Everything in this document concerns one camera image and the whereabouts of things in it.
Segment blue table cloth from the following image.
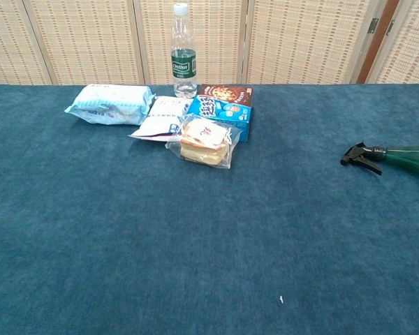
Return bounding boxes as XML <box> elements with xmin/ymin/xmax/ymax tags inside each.
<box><xmin>0</xmin><ymin>83</ymin><xmax>419</xmax><ymax>335</ymax></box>

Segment green spray bottle black trigger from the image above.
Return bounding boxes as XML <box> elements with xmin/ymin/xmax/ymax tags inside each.
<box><xmin>340</xmin><ymin>141</ymin><xmax>419</xmax><ymax>179</ymax></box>

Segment brown wooden post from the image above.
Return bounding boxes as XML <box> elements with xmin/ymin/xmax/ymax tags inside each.
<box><xmin>356</xmin><ymin>0</ymin><xmax>401</xmax><ymax>84</ymax></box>

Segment bagged bread slices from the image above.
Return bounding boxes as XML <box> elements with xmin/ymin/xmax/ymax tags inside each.
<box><xmin>165</xmin><ymin>114</ymin><xmax>243</xmax><ymax>170</ymax></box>

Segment light blue wet wipes pack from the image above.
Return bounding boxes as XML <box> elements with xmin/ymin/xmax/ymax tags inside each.
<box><xmin>64</xmin><ymin>83</ymin><xmax>156</xmax><ymax>126</ymax></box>

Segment blue cookie box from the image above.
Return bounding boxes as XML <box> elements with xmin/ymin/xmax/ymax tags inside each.
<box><xmin>186</xmin><ymin>84</ymin><xmax>254</xmax><ymax>143</ymax></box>

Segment clear water bottle green label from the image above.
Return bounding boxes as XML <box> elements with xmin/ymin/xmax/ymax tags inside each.
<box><xmin>170</xmin><ymin>2</ymin><xmax>198</xmax><ymax>99</ymax></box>

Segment woven bamboo folding screen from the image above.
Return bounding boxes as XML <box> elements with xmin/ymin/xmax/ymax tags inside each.
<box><xmin>0</xmin><ymin>0</ymin><xmax>419</xmax><ymax>86</ymax></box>

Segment white snack bag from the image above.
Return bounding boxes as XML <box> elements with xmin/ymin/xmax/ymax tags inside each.
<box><xmin>128</xmin><ymin>95</ymin><xmax>193</xmax><ymax>143</ymax></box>

